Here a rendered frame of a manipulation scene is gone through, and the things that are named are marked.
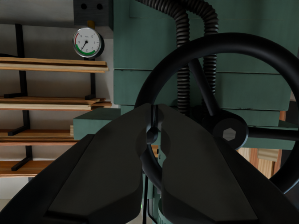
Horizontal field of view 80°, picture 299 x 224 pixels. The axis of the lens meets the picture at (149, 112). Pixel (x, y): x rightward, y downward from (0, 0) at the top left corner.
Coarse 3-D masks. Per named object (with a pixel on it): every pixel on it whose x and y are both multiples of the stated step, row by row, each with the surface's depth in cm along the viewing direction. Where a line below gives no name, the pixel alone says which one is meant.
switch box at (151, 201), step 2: (142, 200) 99; (150, 200) 98; (152, 200) 98; (142, 202) 99; (150, 202) 99; (152, 202) 98; (142, 204) 99; (150, 204) 99; (152, 204) 99; (142, 206) 99; (150, 206) 99; (152, 206) 99; (142, 208) 99; (150, 208) 99; (152, 208) 99; (142, 210) 100; (146, 210) 99; (150, 210) 99; (152, 210) 99; (142, 212) 100; (146, 212) 100; (150, 212) 100; (152, 212) 100; (142, 214) 100; (146, 214) 100; (150, 214) 100
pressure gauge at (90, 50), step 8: (88, 24) 39; (80, 32) 38; (88, 32) 38; (96, 32) 37; (72, 40) 38; (80, 40) 38; (88, 40) 38; (96, 40) 38; (80, 48) 38; (88, 48) 38; (96, 48) 38; (88, 56) 38; (96, 56) 40
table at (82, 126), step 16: (96, 112) 57; (112, 112) 58; (80, 128) 48; (96, 128) 48; (272, 128) 45; (288, 128) 45; (160, 144) 38; (256, 144) 46; (272, 144) 46; (288, 144) 46
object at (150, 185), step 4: (144, 176) 85; (144, 180) 86; (148, 180) 86; (144, 184) 86; (148, 184) 86; (152, 184) 86; (144, 188) 86; (148, 188) 86; (152, 188) 86; (148, 192) 87; (152, 192) 87; (148, 196) 87; (152, 196) 87
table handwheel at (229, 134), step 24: (192, 48) 25; (216, 48) 25; (240, 48) 25; (264, 48) 25; (168, 72) 26; (192, 72) 27; (288, 72) 26; (144, 96) 27; (216, 120) 26; (240, 120) 26; (240, 144) 26; (144, 168) 29; (288, 168) 28
